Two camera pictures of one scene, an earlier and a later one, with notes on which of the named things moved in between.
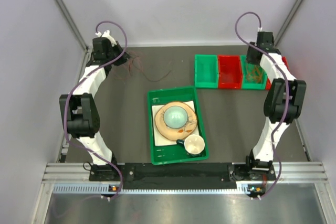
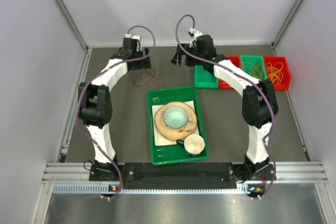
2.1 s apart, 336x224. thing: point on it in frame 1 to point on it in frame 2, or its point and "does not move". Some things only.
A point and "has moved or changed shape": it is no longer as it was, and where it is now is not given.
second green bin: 253,76 does not move
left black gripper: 123,58 to 144,64
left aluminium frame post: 65,11 does not move
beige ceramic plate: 178,134 does not move
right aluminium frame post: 295,9 does not move
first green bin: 206,71 does not move
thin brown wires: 129,65 has moved or changed shape
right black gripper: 249,57 to 177,59
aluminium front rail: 286,173 does not move
